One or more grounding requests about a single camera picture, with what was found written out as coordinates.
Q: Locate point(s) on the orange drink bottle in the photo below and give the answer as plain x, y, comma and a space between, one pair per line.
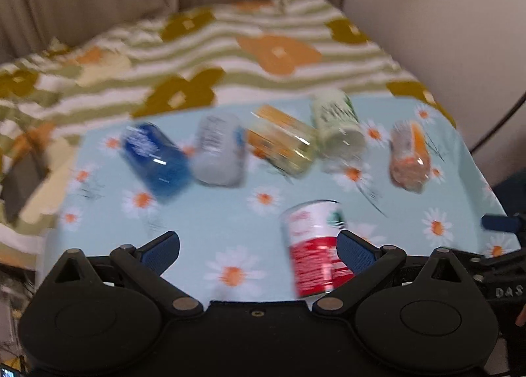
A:
410, 162

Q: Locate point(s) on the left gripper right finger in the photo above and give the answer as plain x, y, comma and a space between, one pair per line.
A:
371, 267

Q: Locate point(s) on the striped floral bed quilt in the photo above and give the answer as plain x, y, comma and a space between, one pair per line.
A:
222, 54

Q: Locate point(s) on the white label clear bottle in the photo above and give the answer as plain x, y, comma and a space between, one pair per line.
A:
219, 157

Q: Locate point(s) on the orange label yellow bottle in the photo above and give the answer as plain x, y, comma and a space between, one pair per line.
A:
286, 142

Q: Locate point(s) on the green label pale bottle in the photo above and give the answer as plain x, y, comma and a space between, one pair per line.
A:
340, 136

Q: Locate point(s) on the daisy print blue tablecloth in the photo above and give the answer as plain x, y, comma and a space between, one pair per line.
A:
233, 246

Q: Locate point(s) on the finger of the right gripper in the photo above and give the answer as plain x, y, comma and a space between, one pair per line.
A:
506, 224

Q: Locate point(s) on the blue plastic bottle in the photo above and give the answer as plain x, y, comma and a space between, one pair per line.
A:
158, 163

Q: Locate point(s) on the red label water bottle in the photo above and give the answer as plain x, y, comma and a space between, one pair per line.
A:
311, 229

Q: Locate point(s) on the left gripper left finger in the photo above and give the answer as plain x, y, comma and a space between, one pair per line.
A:
143, 268

